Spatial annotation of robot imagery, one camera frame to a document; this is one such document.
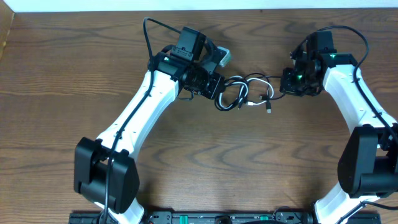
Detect white USB cable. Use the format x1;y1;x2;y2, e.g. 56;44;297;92
218;75;275;109

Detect black USB cable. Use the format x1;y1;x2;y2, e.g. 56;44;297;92
213;72;286;114

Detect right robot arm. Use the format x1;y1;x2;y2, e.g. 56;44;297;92
280;27;397;223

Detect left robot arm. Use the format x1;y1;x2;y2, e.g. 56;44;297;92
73;27;231;223

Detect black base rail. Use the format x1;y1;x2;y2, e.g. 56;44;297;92
68;208;381;224

